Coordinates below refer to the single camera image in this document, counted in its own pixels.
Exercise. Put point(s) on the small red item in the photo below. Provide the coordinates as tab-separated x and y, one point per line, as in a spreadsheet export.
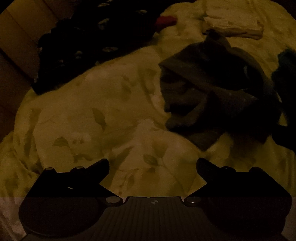
166	20

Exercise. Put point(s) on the dark striped small shirt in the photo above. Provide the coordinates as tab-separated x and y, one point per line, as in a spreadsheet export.
211	89

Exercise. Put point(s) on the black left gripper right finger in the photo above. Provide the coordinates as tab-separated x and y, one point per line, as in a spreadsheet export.
240	204

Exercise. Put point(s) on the floral white bed duvet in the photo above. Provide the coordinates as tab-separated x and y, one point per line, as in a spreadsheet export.
115	111

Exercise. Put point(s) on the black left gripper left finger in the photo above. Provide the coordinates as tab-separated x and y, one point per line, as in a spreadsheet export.
61	205

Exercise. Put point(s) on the padded beige headboard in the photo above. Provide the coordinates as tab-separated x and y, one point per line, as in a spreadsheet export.
22	24

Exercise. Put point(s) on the folded light cloth stack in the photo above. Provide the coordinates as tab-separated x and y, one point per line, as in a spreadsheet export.
232	19

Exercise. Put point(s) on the dark garment at right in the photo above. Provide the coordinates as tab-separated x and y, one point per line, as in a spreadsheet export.
284	82

